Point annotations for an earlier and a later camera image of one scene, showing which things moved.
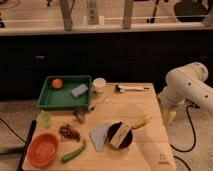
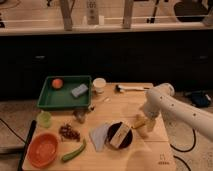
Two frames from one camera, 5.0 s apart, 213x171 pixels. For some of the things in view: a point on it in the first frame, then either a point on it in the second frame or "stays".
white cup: x=99 y=85 stays
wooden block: x=120 y=135 stays
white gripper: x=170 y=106 -> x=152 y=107
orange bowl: x=43 y=149 stays
